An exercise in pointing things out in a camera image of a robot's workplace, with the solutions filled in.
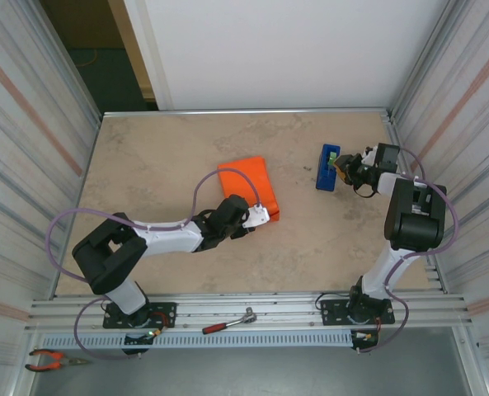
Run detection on blue tape dispenser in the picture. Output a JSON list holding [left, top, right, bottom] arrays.
[[315, 143, 343, 191]]

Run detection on grey metal shelf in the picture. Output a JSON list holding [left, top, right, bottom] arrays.
[[29, 328, 476, 396]]

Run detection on aluminium front rail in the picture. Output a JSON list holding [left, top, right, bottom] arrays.
[[27, 290, 474, 331]]

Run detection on aluminium back rail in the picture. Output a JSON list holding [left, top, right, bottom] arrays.
[[101, 107, 393, 119]]

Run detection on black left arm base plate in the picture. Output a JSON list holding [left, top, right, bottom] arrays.
[[102, 301, 177, 330]]

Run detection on red handled ratchet wrench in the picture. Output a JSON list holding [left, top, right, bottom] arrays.
[[201, 305, 258, 335]]

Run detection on grey slotted cable duct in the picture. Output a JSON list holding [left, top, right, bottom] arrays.
[[41, 332, 355, 350]]

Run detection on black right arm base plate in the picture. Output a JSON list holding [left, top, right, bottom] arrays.
[[320, 297, 395, 327]]

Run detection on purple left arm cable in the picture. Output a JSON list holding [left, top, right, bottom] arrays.
[[47, 169, 264, 361]]

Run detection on orange floor cord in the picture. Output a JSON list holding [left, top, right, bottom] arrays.
[[78, 47, 101, 69]]

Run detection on orange handled pliers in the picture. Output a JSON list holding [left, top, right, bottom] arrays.
[[24, 348, 91, 373]]

